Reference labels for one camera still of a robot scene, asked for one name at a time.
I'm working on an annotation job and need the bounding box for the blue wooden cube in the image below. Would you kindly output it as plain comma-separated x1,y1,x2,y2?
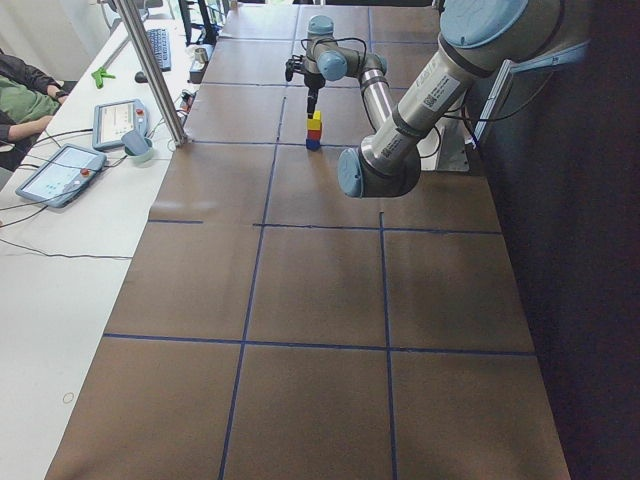
306,139,321,151

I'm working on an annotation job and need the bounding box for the metal cup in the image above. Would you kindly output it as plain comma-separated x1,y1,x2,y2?
194,47,209,64

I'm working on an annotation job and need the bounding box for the seated person green shirt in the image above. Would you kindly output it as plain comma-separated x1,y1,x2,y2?
1,53,69,146

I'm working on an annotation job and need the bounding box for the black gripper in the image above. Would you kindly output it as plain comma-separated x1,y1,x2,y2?
304,72,323,114

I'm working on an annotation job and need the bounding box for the near teach pendant tablet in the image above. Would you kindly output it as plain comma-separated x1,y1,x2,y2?
15,144,107,208

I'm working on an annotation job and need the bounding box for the teach pendant tablet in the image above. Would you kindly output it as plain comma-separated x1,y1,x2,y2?
15,144,107,208
92,99,149,151

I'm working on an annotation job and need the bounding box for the far teach pendant tablet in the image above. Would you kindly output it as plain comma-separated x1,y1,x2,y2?
92,99,149,151

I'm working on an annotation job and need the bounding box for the black computer mouse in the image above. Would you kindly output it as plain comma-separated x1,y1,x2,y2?
134,71,148,84

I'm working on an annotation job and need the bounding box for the white camera post with base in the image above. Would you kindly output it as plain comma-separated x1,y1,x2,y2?
417,117,469,172

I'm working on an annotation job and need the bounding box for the green plastic clamp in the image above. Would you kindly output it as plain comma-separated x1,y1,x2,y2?
91,67,115,89

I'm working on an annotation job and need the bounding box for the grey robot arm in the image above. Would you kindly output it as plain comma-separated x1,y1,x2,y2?
300,1,568,198

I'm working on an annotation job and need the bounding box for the yellow wooden cube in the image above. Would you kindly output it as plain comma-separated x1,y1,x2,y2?
307,110,322,131

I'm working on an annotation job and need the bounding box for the aluminium frame post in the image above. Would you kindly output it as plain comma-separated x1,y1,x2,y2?
114,0,188,147

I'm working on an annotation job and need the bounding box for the black keyboard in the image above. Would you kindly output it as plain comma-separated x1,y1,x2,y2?
146,28,172,72

